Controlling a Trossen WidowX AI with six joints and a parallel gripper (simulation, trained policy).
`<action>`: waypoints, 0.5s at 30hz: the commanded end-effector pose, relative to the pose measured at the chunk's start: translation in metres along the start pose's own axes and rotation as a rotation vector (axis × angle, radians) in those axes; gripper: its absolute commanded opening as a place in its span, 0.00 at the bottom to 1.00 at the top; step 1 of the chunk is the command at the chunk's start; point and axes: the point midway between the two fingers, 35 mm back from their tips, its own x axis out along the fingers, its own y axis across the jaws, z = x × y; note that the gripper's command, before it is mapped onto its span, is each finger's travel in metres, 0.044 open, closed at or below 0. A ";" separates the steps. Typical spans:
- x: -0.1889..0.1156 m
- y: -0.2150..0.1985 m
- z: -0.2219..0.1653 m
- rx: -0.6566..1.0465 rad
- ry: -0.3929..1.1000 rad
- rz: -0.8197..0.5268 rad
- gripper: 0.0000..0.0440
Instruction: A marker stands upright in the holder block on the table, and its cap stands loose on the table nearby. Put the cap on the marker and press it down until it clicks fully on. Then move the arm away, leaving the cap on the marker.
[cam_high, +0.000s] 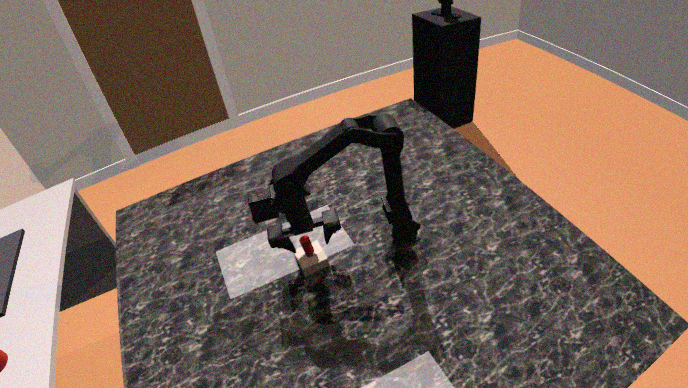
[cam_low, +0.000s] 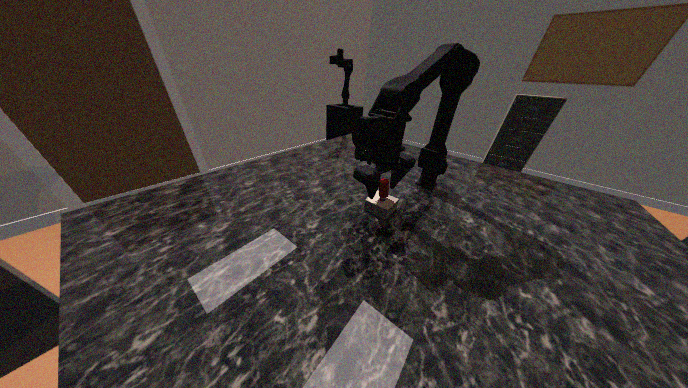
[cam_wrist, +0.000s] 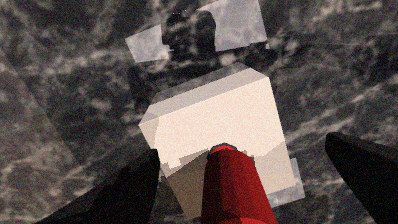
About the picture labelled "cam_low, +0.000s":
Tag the dark red cylinder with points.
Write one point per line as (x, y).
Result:
(383, 188)

